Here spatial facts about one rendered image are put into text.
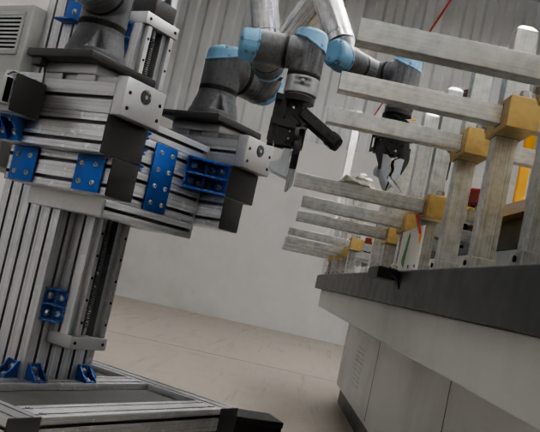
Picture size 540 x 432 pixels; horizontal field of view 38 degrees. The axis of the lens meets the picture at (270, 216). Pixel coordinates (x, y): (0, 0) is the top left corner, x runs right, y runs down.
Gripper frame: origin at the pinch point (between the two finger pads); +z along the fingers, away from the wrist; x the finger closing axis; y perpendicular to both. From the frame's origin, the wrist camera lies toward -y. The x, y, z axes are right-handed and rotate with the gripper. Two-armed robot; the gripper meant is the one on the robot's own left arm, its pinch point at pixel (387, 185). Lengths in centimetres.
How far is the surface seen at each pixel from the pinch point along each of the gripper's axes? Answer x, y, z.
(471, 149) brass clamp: 13, -54, -2
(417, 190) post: -8.2, -1.0, -0.6
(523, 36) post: 18, -71, -18
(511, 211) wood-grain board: -15.7, -30.8, 3.2
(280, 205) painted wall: -240, 740, -62
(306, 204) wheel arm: 18.5, 4.7, 9.2
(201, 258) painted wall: -163, 771, 24
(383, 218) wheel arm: 0.1, -2.0, 8.5
